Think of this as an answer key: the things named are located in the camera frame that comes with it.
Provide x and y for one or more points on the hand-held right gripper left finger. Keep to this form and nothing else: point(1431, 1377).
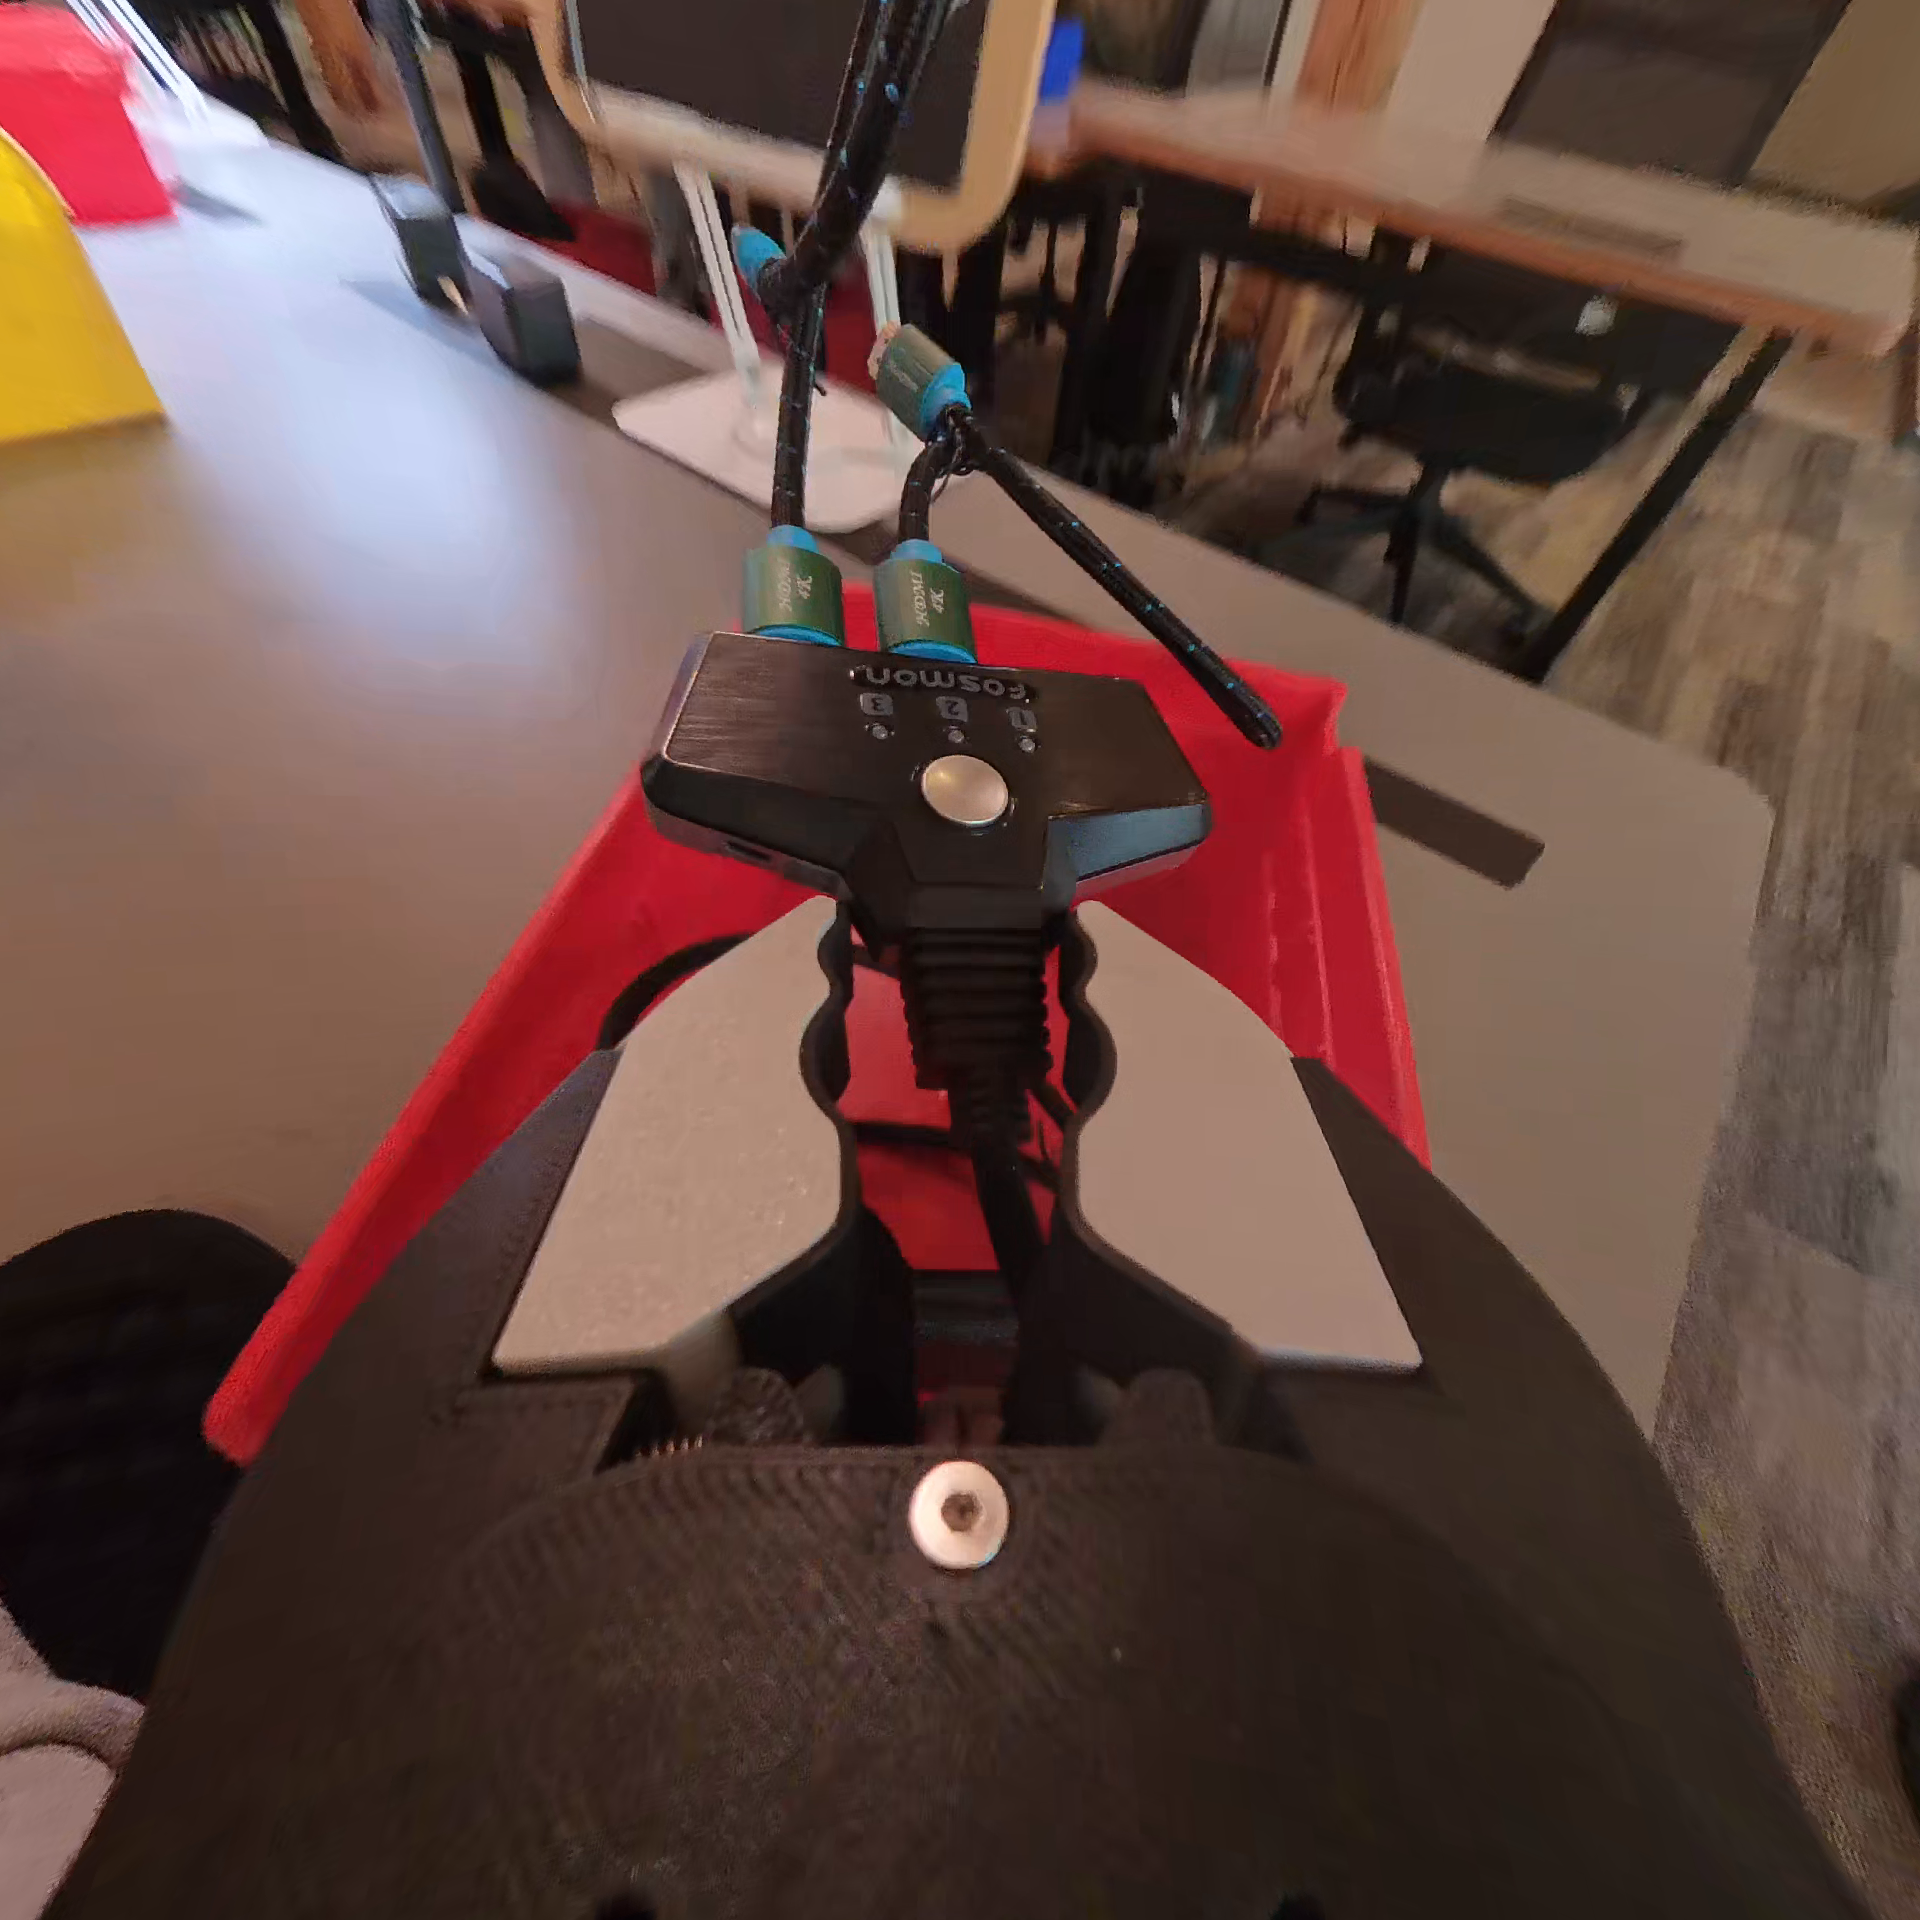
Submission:
point(690, 1153)

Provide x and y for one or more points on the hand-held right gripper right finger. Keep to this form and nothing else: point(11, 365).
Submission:
point(1230, 1171)

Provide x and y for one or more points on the red plastic bin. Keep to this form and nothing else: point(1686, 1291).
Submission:
point(569, 960)
point(75, 120)

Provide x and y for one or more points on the black hdmi switch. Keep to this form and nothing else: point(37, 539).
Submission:
point(782, 735)

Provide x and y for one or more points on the yellow plastic bin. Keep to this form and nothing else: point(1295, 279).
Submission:
point(61, 332)

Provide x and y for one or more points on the black quilted pad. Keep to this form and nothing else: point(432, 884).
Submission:
point(118, 1425)

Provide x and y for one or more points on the black office chair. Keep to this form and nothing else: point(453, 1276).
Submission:
point(1501, 407)

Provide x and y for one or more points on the grey box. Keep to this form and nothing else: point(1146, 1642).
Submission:
point(419, 240)
point(523, 314)

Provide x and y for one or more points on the long wooden desk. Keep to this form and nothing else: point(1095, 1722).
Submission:
point(1501, 194)

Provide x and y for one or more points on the black board with wooden rim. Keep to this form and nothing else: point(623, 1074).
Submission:
point(782, 75)

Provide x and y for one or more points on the blue plastic bin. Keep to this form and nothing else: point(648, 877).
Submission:
point(1064, 59)

